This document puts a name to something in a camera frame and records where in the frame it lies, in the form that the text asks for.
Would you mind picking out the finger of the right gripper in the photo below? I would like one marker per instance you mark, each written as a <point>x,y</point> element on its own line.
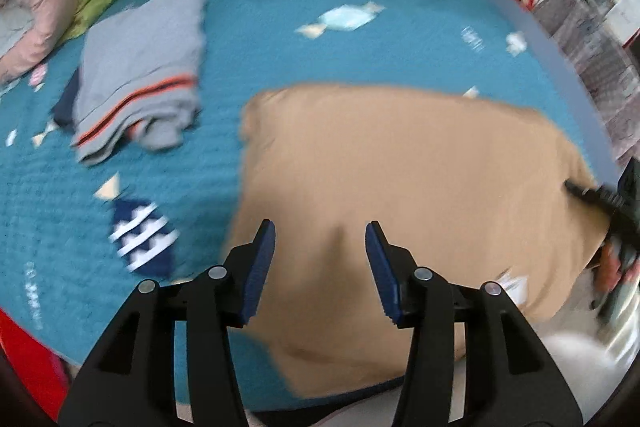
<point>613,204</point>

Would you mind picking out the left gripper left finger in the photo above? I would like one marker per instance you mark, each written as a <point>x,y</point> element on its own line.
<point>129,377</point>

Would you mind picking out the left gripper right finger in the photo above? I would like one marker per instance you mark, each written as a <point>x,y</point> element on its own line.
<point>510,377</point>

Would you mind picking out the tan jacket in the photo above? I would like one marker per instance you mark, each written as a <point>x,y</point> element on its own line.
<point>474,190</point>

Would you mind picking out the right hand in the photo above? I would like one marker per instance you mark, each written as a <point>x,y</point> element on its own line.
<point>609,272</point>

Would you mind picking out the teal quilted bedspread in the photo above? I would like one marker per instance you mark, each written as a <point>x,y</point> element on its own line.
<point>60,277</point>

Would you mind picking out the grey sweater with orange stripes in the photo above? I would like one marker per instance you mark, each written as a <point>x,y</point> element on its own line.
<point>137,80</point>

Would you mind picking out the white bed side rail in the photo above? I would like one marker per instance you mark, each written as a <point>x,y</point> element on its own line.
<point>597,144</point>

